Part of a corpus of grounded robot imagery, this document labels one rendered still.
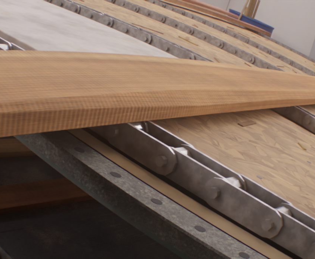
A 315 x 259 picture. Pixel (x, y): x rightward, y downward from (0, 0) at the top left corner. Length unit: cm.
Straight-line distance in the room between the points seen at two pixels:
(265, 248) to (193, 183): 11
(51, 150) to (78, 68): 10
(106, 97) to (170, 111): 12
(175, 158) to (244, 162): 14
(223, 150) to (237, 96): 18
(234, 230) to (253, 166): 18
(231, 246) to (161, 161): 13
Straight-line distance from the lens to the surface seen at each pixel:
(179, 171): 56
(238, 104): 84
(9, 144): 264
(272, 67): 183
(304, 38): 697
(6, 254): 84
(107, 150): 59
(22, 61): 59
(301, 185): 69
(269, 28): 631
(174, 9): 291
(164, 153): 56
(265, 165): 71
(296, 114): 117
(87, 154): 55
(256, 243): 51
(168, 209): 49
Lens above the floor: 101
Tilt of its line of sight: 16 degrees down
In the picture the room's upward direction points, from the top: 20 degrees clockwise
